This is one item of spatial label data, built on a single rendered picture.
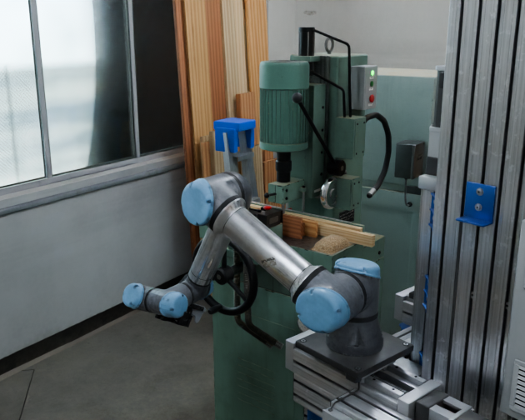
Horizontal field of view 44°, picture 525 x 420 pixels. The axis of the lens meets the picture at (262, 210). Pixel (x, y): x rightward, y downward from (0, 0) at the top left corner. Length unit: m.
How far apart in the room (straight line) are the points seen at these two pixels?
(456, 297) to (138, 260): 2.48
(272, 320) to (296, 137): 0.66
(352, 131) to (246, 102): 1.77
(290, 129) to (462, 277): 0.90
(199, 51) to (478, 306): 2.59
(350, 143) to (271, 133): 0.31
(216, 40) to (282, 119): 1.81
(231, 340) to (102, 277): 1.30
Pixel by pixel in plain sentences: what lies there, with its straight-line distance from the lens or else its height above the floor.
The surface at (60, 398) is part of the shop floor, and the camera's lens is 3.18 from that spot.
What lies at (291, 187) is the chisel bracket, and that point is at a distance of 2.37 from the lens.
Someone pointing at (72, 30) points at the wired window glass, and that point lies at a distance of 3.46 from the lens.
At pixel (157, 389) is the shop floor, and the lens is 3.15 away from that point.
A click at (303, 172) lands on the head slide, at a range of 2.43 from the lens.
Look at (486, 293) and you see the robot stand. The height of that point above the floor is 1.02.
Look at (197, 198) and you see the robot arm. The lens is 1.65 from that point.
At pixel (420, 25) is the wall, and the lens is 4.53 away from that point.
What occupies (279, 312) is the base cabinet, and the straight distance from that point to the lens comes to 2.34.
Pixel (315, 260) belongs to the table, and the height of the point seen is 0.87.
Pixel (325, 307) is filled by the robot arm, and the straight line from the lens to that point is 1.52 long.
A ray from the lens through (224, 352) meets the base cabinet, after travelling 2.60.
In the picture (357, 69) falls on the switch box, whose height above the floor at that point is 1.47.
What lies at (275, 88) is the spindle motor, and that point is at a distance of 2.25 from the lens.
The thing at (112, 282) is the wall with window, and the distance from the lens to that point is 3.73.
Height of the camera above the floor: 1.63
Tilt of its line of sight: 16 degrees down
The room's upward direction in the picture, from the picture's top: straight up
